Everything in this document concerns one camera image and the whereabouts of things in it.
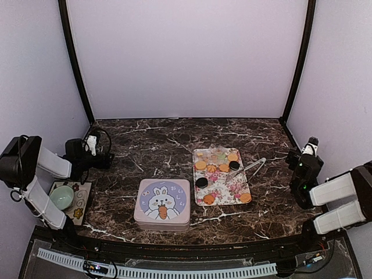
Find silver metal tongs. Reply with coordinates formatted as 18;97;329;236
225;158;267;183

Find silver tin lid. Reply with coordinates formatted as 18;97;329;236
134;178;191;220

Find silver divided cookie tin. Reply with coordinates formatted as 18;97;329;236
135;216;190;232

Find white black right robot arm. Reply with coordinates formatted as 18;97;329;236
285;144;371;252

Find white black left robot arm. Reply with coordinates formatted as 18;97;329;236
1;135;115;231

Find green ceramic cup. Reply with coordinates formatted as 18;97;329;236
50;185;74;210

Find floral square coaster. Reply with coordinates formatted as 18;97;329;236
49;181;92;226

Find round orange cookie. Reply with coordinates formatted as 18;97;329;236
239;193;252;203

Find tan sandwich biscuit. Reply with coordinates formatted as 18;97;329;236
227;153;239;162
195;160;207;171

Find orange maple leaf cookie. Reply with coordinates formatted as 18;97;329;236
219;164;230;173

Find green macaron cookie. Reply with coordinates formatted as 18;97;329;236
218;153;227;160

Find floral cookie tray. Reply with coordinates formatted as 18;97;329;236
192;147;252;206

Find orange chip cookie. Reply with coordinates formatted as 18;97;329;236
203;195;215;205

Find black chocolate sandwich cookie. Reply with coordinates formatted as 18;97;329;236
195;177;208;189

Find white slotted cable duct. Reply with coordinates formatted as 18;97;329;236
37;248;277;278

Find left black frame post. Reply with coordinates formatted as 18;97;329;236
58;0;95;124

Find black frame post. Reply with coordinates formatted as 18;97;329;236
58;0;95;124
280;0;317;126

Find right black frame post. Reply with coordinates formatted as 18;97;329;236
280;0;317;126

